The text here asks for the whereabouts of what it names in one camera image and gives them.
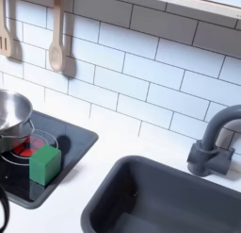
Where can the steel pot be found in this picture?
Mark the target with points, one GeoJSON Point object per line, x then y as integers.
{"type": "Point", "coordinates": [12, 112]}

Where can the green wooden block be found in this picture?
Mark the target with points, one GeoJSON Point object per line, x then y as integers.
{"type": "Point", "coordinates": [44, 166]}

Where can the grey sink basin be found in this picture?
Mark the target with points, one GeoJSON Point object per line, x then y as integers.
{"type": "Point", "coordinates": [175, 196]}

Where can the grey tap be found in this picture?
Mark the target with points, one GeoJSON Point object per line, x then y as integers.
{"type": "Point", "coordinates": [210, 148]}

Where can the black stove top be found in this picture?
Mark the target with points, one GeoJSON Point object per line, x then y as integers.
{"type": "Point", "coordinates": [73, 139]}

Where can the wooden spoon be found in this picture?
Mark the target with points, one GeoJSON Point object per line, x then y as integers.
{"type": "Point", "coordinates": [56, 53]}

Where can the wooden slotted spatula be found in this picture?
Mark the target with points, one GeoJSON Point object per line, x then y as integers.
{"type": "Point", "coordinates": [4, 38]}

